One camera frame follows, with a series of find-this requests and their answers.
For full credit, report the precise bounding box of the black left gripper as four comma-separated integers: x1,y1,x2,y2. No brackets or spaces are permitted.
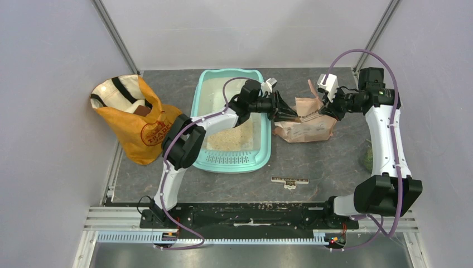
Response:
249,91,298,123

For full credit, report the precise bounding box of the pink cat litter bag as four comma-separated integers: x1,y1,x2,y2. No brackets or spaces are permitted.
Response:
272,80,336,143

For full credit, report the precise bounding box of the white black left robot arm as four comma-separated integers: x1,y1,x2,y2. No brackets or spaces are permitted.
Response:
149,78,298,228

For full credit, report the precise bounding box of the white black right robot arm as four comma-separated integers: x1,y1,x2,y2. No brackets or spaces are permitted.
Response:
317,68,423,228

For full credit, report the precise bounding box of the tan litter pile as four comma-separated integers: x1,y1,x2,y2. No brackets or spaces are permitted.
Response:
206,119,254,151

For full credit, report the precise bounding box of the teal plastic litter box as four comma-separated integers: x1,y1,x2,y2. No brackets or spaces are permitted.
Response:
191,69,272,173

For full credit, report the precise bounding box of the green netted melon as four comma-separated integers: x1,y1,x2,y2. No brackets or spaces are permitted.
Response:
360,146,373,173

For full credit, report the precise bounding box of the orange Trader Joe's bag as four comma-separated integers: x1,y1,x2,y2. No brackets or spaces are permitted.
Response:
90,74,182,165

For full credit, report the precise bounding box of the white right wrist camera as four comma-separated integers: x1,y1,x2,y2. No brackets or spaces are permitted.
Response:
317,74,339,102

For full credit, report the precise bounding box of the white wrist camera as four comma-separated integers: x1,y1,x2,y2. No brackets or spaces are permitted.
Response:
260,78,277,95
317,74,339,102

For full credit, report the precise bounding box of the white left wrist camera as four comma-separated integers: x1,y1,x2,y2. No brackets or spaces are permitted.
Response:
260,78,277,95

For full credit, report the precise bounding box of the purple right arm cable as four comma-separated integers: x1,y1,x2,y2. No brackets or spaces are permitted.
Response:
323,49,403,253

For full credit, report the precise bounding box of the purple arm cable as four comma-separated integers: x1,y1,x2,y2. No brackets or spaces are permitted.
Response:
153,76,255,251
323,49,403,253

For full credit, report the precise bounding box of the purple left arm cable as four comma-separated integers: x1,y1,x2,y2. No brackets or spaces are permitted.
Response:
153,76,255,251

